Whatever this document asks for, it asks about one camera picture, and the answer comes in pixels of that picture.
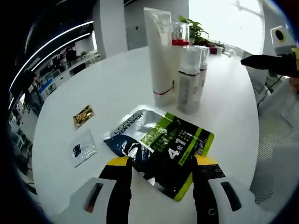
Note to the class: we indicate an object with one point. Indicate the long ceiling light strip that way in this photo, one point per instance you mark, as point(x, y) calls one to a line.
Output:
point(70, 42)
point(58, 35)

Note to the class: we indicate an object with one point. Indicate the small clear-capped skincare bottle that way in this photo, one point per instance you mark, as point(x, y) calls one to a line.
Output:
point(189, 88)
point(203, 77)

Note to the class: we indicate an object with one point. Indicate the green black skincare packet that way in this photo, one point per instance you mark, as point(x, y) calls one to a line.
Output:
point(163, 144)

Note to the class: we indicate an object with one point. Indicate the white skincare bottle red collar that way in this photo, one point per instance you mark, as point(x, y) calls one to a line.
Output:
point(180, 35)

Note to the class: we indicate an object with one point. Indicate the green potted plant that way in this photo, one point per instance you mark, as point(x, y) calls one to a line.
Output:
point(196, 30)

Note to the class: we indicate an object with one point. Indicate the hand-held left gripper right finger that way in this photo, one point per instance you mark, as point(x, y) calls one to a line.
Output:
point(205, 193)

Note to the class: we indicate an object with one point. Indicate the row of white office desks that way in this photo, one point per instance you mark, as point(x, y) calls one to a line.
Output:
point(77, 65)

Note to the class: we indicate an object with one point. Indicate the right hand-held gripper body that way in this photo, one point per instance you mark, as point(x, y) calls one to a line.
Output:
point(283, 40)

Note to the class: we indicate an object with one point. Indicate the white skincare tube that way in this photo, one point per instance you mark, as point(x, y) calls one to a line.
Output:
point(161, 58)

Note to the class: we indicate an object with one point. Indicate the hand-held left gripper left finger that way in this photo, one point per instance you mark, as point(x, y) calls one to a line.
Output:
point(116, 193)

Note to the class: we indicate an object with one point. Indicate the gold skincare sachet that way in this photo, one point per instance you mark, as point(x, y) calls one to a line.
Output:
point(84, 115)

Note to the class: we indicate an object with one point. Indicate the person's right hand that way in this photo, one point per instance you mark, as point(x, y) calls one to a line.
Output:
point(294, 85)

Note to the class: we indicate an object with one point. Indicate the clear blue skincare sachet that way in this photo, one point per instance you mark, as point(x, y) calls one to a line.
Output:
point(83, 149)

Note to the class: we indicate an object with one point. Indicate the large bright window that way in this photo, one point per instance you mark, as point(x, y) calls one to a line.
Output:
point(222, 23)

